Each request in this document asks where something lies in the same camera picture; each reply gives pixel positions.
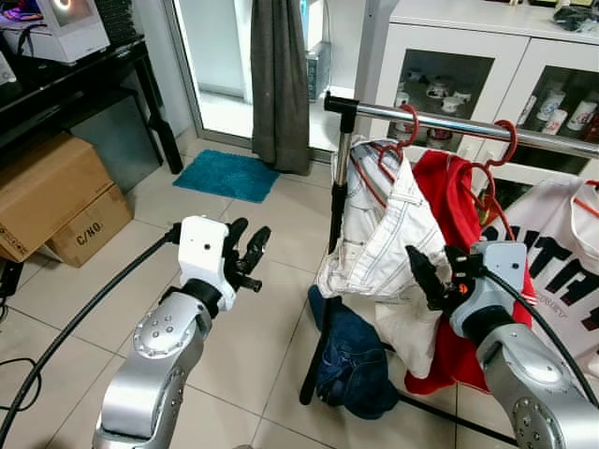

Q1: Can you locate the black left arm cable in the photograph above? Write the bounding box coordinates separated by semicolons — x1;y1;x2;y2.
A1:
0;224;181;445

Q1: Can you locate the grey metal box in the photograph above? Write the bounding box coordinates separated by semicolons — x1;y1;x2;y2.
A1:
307;42;333;102

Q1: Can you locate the grey curtain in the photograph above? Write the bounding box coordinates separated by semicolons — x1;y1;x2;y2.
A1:
249;0;313;176

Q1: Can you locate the black mesh box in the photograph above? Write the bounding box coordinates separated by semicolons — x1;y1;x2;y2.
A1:
94;0;139;46

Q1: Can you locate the red garment with white stripe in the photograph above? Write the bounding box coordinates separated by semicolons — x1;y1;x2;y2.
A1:
404;150;534;396

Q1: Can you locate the black desk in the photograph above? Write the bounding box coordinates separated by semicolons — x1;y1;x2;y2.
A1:
0;36;185;176

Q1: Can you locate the white jersey with black letters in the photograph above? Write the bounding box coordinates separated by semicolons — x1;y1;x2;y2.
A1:
482;178;599;375

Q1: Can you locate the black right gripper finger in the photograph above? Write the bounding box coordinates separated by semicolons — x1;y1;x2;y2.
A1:
405;245;445;311

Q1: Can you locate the teal floor mat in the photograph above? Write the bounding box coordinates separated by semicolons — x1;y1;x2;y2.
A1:
171;150;282;204

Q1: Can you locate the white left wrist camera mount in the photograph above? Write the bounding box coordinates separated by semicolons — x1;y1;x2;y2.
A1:
178;216;235;314

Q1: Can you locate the white denim jacket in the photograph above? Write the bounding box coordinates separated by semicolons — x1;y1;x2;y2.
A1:
315;138;452;380

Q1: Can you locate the black item with straps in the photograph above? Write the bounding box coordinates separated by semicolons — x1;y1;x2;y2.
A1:
552;5;598;34

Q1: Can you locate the thin black floor cable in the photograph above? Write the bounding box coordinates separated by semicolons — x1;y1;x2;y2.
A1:
0;355;45;413

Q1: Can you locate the white glass-door cabinet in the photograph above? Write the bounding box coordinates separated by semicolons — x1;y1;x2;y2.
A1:
370;0;599;188

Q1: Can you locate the small black box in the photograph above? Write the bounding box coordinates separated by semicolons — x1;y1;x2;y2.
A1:
0;260;24;300

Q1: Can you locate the white framed glass door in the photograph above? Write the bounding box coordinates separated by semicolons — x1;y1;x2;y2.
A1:
167;0;385;155

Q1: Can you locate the tall white printed mug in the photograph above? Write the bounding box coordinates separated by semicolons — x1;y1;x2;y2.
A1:
568;101;598;134
538;89;567;127

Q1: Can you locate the large plain cardboard box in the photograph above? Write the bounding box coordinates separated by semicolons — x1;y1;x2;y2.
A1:
0;131;118;263

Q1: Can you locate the dark blue garment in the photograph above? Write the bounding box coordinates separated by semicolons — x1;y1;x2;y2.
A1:
307;285;402;420

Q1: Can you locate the white computer case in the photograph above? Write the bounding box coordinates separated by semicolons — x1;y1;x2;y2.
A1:
0;0;111;65

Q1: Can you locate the grey board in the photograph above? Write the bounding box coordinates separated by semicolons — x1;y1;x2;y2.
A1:
70;92;162;193

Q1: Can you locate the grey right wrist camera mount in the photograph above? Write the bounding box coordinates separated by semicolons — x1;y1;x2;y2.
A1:
451;240;528;338

